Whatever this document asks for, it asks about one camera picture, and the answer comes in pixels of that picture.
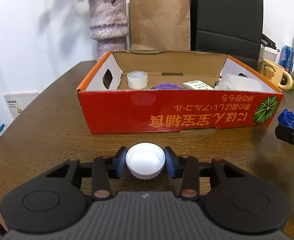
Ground red cardboard box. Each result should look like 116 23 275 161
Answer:
76 50 285 134

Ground black paper bag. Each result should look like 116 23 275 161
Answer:
191 0 264 60

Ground translucent plastic box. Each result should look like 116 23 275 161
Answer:
214 73 268 92

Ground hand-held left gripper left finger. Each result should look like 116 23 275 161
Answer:
45 146 129 201

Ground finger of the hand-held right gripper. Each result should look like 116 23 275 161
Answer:
275 124 294 165

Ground yellow bear mug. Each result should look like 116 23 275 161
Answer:
262 58 293 90

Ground white wall panel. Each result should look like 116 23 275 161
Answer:
3 91 40 118

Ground white tape roll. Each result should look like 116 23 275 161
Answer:
127 71 148 89

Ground purple toothed jar lid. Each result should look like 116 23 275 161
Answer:
151 83 183 90

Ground white remote control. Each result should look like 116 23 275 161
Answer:
183 80 214 90

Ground white container black handles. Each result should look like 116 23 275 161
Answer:
258 33 279 72

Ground pink mottled ceramic vase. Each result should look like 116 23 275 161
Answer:
88 0 129 62

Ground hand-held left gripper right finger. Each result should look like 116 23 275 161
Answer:
164 146 247 202

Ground blue toothed jar lid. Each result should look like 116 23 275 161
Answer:
277 109 294 132

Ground blue drink carton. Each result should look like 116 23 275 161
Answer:
279 45 294 73

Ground brown paper bag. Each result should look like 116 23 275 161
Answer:
129 0 191 52

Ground white screw lid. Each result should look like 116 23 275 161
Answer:
125 142 166 180

